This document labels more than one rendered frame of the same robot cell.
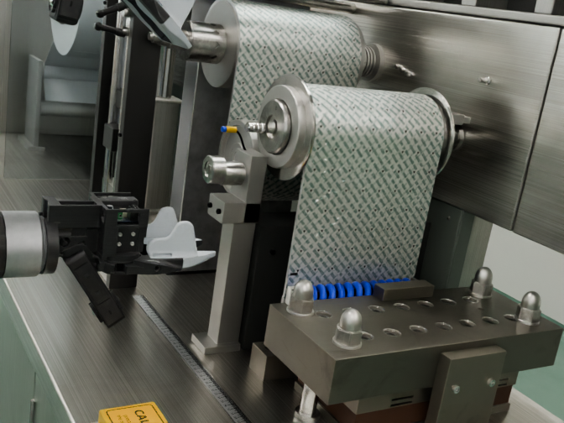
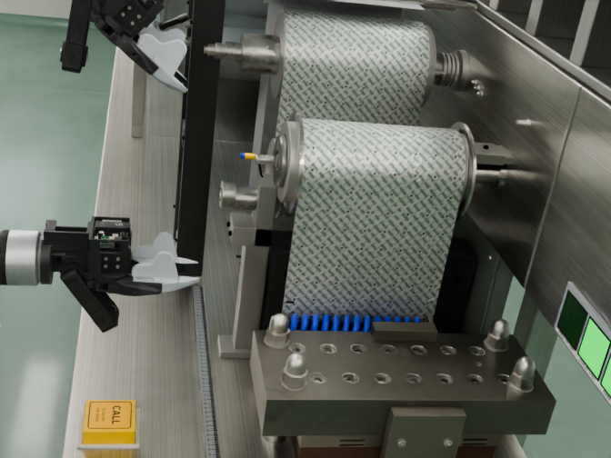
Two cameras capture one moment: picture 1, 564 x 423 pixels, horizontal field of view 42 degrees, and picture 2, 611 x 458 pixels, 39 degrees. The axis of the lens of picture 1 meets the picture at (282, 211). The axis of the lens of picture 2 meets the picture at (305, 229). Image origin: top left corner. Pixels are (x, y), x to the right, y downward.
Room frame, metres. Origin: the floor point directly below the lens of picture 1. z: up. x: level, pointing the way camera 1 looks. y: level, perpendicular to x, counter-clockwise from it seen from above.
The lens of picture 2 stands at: (-0.05, -0.40, 1.71)
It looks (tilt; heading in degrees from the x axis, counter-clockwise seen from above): 26 degrees down; 19
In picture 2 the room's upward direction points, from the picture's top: 8 degrees clockwise
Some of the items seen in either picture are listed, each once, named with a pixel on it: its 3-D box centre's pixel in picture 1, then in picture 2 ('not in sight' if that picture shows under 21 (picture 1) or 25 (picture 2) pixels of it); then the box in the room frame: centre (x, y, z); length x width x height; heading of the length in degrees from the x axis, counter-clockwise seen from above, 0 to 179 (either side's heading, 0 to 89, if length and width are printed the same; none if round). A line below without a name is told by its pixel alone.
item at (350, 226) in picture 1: (362, 232); (366, 269); (1.03, -0.12, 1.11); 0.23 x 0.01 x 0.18; 122
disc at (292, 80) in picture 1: (285, 127); (292, 162); (1.02, 0.01, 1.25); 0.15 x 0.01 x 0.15; 32
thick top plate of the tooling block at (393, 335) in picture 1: (418, 336); (397, 381); (0.95, -0.21, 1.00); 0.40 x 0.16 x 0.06; 122
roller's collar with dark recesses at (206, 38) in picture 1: (201, 42); (259, 54); (1.21, 0.17, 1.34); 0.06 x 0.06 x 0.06; 32
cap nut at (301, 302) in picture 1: (302, 295); (278, 327); (0.90, -0.04, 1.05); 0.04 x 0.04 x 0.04
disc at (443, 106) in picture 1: (420, 134); (455, 172); (1.15, -0.20, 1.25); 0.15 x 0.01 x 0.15; 32
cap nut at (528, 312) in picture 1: (530, 305); (524, 371); (0.99, -0.37, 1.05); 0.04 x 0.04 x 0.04
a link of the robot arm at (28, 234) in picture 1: (21, 242); (27, 256); (0.78, 0.29, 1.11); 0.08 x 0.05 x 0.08; 32
